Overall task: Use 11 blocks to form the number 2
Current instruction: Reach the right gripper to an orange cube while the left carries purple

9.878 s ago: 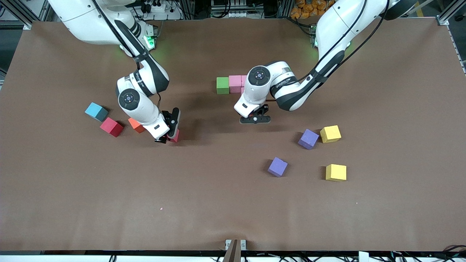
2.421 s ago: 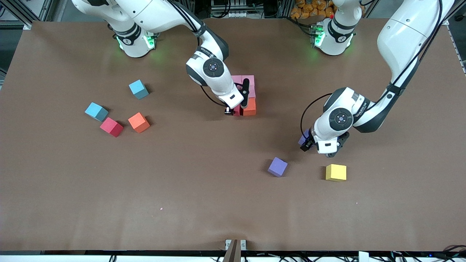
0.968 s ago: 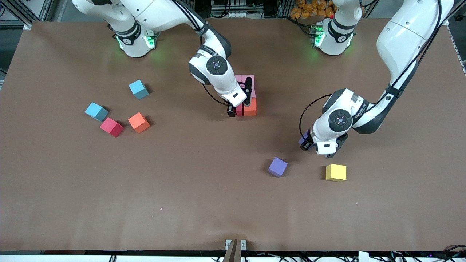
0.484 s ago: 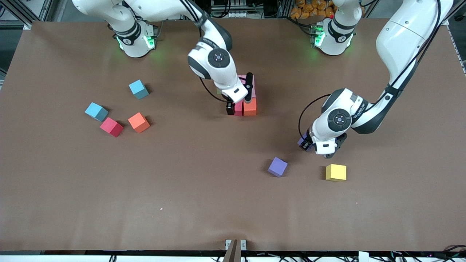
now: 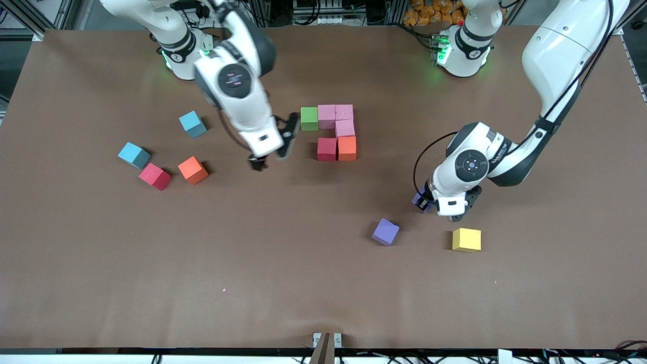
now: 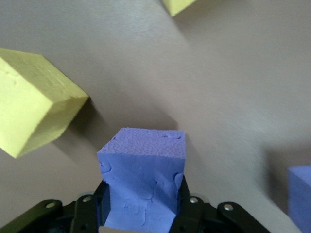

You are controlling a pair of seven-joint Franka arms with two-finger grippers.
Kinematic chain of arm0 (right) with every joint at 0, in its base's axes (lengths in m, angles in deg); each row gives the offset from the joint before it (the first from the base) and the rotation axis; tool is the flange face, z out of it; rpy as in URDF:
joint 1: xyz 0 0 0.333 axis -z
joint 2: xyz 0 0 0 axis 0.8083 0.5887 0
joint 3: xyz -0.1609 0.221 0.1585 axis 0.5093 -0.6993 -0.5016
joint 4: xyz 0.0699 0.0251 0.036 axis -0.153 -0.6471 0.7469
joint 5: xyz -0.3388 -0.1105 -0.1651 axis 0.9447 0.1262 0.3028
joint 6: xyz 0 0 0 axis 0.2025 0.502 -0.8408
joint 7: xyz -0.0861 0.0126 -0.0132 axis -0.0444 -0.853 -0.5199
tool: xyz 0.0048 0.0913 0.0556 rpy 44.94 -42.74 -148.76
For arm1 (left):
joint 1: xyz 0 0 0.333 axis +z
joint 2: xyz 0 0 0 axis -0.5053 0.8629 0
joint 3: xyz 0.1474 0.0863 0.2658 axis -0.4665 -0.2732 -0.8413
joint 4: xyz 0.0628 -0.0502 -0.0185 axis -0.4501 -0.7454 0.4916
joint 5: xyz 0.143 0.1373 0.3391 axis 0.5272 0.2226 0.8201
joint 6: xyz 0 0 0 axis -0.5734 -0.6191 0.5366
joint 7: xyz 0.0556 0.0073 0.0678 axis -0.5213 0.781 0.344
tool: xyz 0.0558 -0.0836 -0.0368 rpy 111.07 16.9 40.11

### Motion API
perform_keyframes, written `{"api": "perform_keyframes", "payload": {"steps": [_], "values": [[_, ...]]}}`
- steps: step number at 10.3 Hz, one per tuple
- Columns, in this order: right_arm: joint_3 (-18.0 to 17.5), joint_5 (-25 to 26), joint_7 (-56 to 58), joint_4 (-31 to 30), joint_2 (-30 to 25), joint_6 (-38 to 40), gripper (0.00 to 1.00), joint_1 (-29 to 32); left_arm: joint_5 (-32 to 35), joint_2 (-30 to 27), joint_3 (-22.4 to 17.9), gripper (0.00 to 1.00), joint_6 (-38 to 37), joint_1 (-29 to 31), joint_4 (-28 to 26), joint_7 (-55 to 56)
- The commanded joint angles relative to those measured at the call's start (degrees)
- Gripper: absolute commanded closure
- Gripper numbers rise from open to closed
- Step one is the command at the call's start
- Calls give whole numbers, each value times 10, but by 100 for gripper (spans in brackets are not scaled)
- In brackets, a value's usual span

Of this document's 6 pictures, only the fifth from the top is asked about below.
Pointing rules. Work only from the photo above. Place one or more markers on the purple foam block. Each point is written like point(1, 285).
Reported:
point(385, 232)
point(417, 198)

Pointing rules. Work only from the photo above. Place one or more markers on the green foam block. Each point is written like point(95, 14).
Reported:
point(309, 119)

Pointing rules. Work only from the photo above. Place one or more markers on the red foam block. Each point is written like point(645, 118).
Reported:
point(327, 149)
point(154, 176)

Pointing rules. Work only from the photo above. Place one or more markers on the yellow foam block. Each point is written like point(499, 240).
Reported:
point(466, 239)

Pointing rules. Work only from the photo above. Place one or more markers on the dented pink foam block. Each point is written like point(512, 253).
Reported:
point(343, 112)

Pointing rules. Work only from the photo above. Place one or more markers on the orange foam block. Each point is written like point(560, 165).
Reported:
point(347, 148)
point(192, 170)

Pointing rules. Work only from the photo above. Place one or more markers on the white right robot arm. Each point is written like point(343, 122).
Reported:
point(247, 101)

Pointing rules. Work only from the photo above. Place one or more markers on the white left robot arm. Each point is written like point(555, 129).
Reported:
point(556, 55)

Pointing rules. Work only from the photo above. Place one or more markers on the blue foam block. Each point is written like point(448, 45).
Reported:
point(192, 125)
point(133, 154)

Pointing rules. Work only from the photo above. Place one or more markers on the white ribbed device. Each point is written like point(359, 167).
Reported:
point(318, 20)

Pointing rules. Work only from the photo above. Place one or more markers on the small white block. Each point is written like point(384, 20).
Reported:
point(504, 357)

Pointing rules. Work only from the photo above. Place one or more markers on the orange snack bag pile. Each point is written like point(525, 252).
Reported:
point(419, 15)

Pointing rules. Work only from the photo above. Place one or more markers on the small metal bracket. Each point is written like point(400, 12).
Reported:
point(316, 337)

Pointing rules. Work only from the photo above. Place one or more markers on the aluminium frame profile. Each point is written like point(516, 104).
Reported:
point(30, 17)

